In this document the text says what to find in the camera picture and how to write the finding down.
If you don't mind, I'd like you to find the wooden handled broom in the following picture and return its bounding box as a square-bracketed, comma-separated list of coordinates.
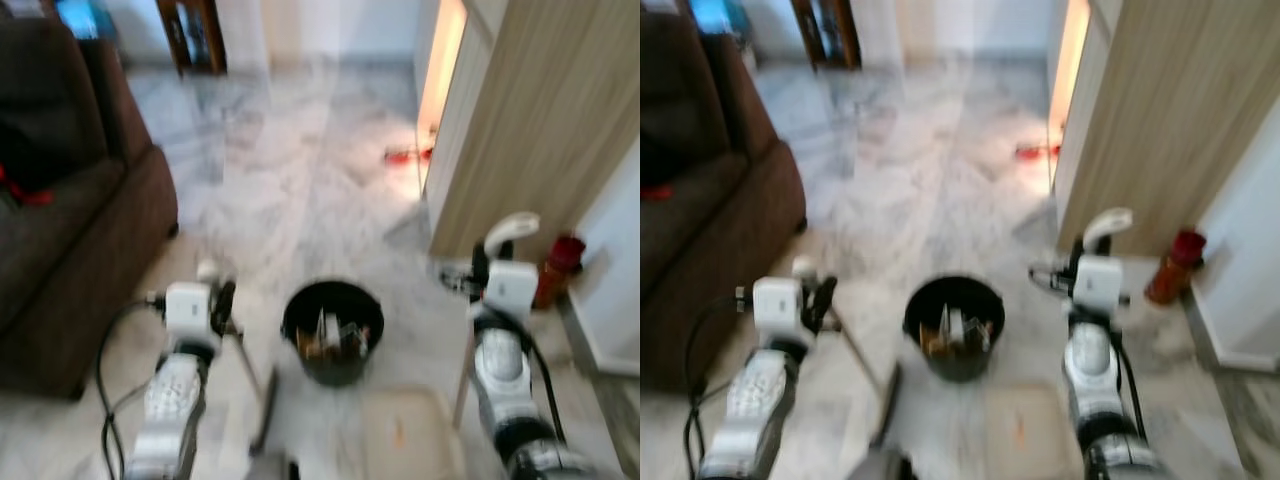
[197, 260, 283, 453]
[792, 256, 904, 453]

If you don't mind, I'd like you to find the beige long handled dustpan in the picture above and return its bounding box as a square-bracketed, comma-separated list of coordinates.
[984, 207, 1134, 480]
[362, 212, 542, 480]

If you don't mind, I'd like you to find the red capped spray can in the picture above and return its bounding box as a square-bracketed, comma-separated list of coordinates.
[1144, 229, 1207, 307]
[533, 235, 587, 311]

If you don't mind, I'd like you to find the black plastic bucket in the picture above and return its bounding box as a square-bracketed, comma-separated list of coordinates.
[281, 280, 386, 388]
[903, 276, 1007, 384]

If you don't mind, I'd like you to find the white paper scrap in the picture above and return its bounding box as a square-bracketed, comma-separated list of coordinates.
[942, 306, 976, 351]
[316, 310, 346, 353]

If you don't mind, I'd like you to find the dark brown sofa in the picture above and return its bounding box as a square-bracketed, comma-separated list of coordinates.
[640, 8, 807, 393]
[0, 14, 180, 401]

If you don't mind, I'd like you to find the dark wooden furniture piece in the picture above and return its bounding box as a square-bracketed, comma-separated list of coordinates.
[789, 0, 864, 72]
[156, 0, 229, 77]

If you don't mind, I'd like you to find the blue object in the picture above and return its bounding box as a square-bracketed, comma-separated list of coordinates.
[689, 0, 747, 37]
[54, 0, 117, 40]

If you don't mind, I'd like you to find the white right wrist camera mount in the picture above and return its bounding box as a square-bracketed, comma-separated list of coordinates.
[1075, 257, 1124, 316]
[484, 261, 539, 319]

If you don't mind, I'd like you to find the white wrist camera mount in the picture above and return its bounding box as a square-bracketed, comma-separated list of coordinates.
[484, 261, 539, 319]
[1075, 257, 1124, 316]
[752, 278, 802, 338]
[164, 282, 212, 346]

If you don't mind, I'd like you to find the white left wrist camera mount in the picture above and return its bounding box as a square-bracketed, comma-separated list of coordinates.
[164, 282, 212, 346]
[752, 278, 802, 338]

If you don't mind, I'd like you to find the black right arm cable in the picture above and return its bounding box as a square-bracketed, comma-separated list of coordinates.
[1100, 318, 1150, 443]
[495, 310, 567, 447]

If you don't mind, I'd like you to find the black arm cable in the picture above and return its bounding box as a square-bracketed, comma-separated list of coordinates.
[495, 310, 567, 447]
[94, 294, 167, 480]
[1100, 318, 1150, 443]
[682, 289, 754, 480]

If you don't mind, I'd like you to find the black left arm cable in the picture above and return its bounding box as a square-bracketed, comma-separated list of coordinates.
[94, 294, 167, 480]
[682, 289, 754, 480]

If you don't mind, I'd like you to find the red strap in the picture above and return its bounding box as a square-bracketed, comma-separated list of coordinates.
[0, 163, 57, 207]

